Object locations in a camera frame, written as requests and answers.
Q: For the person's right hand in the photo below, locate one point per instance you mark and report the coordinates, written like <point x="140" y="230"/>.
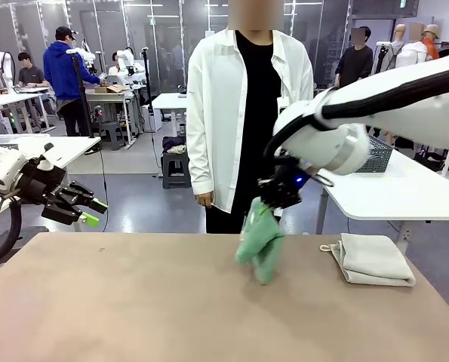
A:
<point x="204" y="199"/>

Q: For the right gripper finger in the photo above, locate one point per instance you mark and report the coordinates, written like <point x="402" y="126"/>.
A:
<point x="288" y="201"/>
<point x="269" y="190"/>

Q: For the standing person in black sweater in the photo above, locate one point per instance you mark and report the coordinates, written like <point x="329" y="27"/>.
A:
<point x="354" y="64"/>

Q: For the grey plastic step stool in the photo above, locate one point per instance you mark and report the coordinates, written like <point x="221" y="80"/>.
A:
<point x="177" y="169"/>
<point x="111" y="132"/>

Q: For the off-white towel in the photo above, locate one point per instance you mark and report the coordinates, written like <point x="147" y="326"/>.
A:
<point x="375" y="260"/>

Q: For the long white table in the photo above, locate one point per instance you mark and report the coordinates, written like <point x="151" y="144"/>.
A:
<point x="5" y="100"/>

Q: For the open cardboard box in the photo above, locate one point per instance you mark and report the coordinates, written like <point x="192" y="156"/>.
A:
<point x="109" y="89"/>

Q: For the black tripod pole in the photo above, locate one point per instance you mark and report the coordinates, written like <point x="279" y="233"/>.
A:
<point x="81" y="94"/>

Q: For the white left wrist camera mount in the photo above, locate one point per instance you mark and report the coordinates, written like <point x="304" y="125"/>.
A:
<point x="46" y="163"/>

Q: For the white standing desk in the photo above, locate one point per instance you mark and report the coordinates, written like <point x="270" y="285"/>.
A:
<point x="167" y="102"/>

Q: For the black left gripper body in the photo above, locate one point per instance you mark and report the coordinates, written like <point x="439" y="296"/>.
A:
<point x="39" y="184"/>

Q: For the mint green terry towel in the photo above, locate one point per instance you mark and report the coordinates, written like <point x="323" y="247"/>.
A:
<point x="263" y="245"/>

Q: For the seated person in dark t-shirt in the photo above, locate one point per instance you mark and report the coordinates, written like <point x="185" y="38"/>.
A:
<point x="31" y="75"/>

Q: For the white computer tower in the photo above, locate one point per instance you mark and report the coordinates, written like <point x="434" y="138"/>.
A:
<point x="152" y="118"/>

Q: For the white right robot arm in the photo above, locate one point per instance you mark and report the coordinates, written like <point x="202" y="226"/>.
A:
<point x="397" y="94"/>

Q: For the mannequin orange shirt beige hat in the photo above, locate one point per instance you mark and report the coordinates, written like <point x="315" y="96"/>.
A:
<point x="431" y="43"/>

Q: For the grey workbench desk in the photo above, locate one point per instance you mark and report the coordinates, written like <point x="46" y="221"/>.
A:
<point x="111" y="100"/>

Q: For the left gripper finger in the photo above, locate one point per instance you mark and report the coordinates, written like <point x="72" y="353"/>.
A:
<point x="63" y="214"/>
<point x="82" y="196"/>

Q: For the person's right forearm white sleeve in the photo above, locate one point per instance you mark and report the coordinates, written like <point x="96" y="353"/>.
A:
<point x="201" y="169"/>

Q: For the mannequin white blouse orange trousers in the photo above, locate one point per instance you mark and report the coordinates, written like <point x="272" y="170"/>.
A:
<point x="413" y="54"/>

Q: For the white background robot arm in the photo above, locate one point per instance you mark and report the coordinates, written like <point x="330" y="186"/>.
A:
<point x="128" y="60"/>
<point x="5" y="68"/>

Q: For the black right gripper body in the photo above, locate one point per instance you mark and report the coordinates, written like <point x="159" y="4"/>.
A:
<point x="290" y="179"/>

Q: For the man in blue hoodie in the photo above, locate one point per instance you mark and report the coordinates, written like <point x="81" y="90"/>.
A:
<point x="63" y="71"/>

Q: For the dark grey perforated basket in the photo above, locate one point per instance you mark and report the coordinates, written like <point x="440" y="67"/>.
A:
<point x="380" y="158"/>

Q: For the purple and beige clothes pile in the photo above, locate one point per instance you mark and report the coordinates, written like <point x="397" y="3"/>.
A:
<point x="173" y="145"/>

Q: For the person in white shirt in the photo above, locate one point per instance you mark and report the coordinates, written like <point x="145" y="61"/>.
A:
<point x="224" y="113"/>

